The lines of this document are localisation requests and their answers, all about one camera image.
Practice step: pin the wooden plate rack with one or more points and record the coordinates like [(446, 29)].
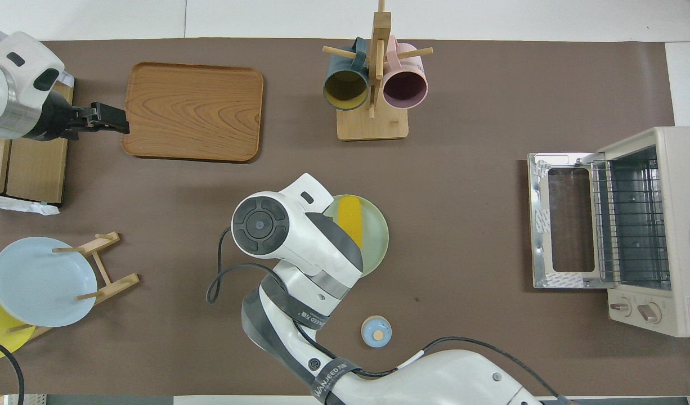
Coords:
[(117, 284)]

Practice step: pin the beige toaster oven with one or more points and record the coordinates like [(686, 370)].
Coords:
[(682, 225)]

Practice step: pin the light blue plate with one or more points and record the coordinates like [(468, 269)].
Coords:
[(41, 281)]

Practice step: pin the yellow corn cob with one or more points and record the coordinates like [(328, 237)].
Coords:
[(350, 222)]

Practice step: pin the wooden mug rack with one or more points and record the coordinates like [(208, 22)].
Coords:
[(373, 126)]

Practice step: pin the small blue call bell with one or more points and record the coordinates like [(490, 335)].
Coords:
[(376, 332)]

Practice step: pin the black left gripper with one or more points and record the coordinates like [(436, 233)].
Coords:
[(55, 118)]

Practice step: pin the brown table mat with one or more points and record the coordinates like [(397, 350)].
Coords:
[(463, 84)]

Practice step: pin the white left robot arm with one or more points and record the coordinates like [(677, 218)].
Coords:
[(13, 84)]

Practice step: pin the dark blue mug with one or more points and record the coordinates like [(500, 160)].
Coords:
[(345, 90)]

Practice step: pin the pale green plate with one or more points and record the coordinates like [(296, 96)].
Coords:
[(373, 236)]

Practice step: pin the white checked cloth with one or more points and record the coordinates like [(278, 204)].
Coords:
[(24, 207)]

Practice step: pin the light wooden shelf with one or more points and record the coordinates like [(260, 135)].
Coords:
[(35, 169)]

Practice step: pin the glass oven door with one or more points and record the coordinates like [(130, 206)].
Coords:
[(570, 219)]

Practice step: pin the pink mug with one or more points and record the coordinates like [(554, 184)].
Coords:
[(404, 87)]

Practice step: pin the brown wooden tray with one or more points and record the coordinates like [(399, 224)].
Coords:
[(193, 112)]

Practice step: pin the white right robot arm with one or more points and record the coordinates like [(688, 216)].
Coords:
[(289, 225)]

